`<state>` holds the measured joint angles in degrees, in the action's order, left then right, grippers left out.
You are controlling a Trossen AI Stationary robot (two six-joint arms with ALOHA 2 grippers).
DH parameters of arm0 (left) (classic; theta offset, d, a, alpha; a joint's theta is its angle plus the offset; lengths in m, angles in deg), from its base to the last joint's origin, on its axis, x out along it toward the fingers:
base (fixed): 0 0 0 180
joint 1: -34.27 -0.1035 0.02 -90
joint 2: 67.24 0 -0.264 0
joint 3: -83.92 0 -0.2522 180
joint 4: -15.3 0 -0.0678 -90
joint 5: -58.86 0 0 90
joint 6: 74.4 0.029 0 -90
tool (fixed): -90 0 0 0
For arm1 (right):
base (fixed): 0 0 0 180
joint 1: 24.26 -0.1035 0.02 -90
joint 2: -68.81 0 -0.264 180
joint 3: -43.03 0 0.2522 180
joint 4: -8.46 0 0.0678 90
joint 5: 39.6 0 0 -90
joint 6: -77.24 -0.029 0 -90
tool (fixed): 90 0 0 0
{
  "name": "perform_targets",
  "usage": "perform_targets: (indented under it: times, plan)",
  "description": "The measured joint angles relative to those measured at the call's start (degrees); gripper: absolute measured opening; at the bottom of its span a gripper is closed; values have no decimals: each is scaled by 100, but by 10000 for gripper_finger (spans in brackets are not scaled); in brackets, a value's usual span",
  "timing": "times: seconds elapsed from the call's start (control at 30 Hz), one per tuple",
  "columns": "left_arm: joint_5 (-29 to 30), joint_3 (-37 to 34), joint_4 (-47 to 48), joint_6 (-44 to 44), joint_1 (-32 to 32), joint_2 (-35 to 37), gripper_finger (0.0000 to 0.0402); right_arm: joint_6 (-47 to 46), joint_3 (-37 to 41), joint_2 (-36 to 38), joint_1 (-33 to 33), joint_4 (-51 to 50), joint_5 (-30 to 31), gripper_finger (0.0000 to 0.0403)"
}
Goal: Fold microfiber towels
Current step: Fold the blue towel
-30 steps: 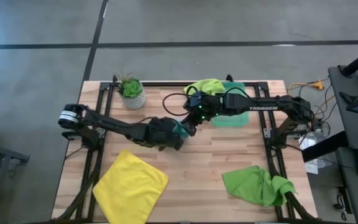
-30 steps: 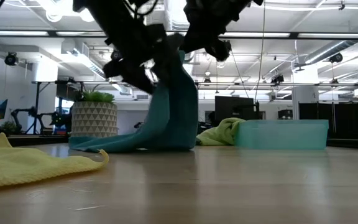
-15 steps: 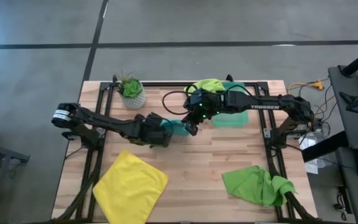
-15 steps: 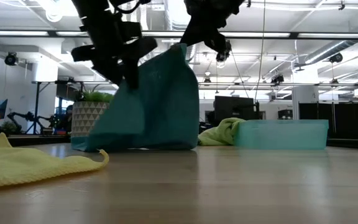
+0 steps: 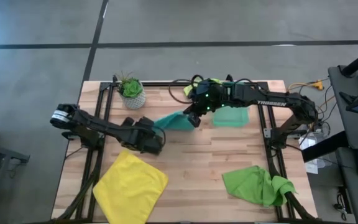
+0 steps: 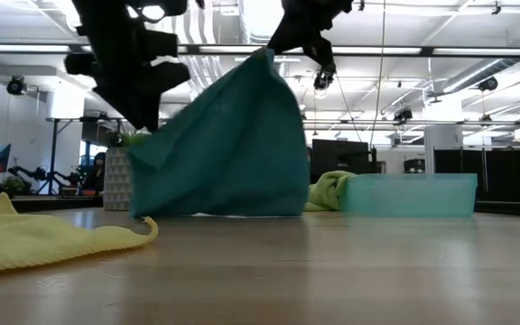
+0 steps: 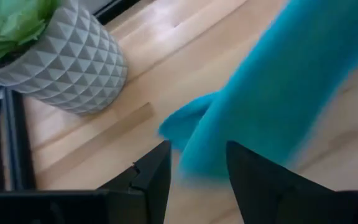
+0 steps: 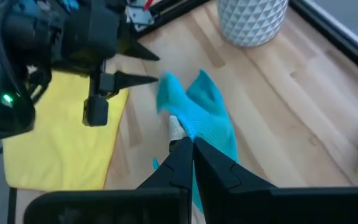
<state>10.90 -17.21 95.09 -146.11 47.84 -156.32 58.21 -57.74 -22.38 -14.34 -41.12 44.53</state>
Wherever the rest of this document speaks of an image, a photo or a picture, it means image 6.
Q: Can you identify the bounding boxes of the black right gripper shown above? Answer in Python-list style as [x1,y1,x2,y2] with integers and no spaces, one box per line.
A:
[266,0,355,68]

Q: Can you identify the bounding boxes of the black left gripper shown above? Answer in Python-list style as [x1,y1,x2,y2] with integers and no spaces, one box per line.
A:
[63,25,192,133]

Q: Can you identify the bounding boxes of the teal microfiber towel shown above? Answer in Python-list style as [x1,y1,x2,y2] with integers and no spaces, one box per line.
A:
[126,47,311,218]

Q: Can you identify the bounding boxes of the lime green microfiber towel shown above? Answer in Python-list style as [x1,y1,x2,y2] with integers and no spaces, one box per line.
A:
[303,170,358,212]

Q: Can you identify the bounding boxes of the yellow microfiber towel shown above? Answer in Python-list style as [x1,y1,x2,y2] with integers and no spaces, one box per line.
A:
[0,192,160,277]

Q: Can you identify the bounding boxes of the succulent in patterned white pot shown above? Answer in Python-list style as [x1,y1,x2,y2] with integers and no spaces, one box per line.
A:
[103,129,153,212]

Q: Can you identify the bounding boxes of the person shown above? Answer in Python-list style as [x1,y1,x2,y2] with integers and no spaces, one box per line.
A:
[86,152,107,195]

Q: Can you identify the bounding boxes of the black overhead crossbeam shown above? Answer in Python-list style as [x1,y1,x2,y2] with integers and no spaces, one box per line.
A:
[0,42,520,59]

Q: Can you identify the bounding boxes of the small background plant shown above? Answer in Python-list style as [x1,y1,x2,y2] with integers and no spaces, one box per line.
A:
[1,175,31,196]

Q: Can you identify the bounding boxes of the small black background monitor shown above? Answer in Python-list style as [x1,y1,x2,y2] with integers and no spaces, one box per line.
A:
[403,158,427,174]

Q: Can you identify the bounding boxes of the translucent teal plastic bin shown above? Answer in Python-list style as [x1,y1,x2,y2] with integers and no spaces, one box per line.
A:
[340,172,478,218]

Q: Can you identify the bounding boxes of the black background partition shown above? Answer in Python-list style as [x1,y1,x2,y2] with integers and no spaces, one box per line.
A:
[433,137,520,203]

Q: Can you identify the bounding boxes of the black ceiling mounted camera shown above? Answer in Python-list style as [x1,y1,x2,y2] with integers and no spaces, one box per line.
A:
[6,75,29,97]
[477,76,499,93]
[312,62,337,90]
[393,107,413,124]

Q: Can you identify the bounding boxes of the thin hanging ceiling cable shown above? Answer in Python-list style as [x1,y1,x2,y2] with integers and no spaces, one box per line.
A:
[367,0,386,148]

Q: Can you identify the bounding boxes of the black background stand frame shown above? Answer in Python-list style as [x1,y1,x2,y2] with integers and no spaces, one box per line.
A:
[45,116,124,196]

